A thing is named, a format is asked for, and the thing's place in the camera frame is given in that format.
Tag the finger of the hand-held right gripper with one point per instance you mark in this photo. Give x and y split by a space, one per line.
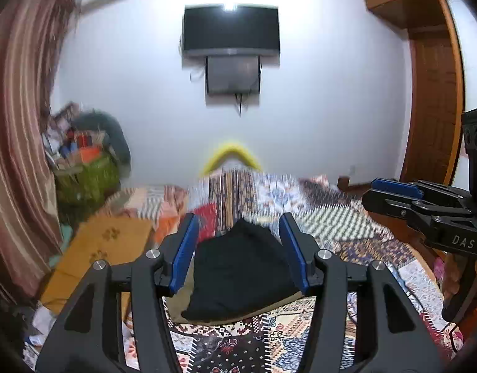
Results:
393 204
397 187

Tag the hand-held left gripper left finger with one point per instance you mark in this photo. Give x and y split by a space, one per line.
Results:
184 252

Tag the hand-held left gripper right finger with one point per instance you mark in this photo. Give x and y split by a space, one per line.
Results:
294 252

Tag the black pants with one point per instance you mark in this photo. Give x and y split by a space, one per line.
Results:
242 272

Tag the khaki pants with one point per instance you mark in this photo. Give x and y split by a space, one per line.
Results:
179 307

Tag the person's right hand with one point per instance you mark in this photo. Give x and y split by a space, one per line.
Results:
452 279

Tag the patchwork printed blanket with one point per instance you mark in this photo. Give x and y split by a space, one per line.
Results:
339 221

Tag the orange floral bed sheet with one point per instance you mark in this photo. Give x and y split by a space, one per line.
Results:
145 202

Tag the bamboo lap table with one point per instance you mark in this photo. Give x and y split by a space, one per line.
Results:
106 241

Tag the wooden door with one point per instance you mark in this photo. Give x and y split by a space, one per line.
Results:
432 105

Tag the yellow foam bed guard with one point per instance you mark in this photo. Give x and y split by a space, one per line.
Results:
230 148

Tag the grey plush toy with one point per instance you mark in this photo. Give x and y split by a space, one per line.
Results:
114 132

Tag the green bag with clutter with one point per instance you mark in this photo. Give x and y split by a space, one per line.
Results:
75 140

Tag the striped red gold curtain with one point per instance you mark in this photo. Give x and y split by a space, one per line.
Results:
17 124

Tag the wall-mounted black television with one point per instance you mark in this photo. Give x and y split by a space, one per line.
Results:
230 27

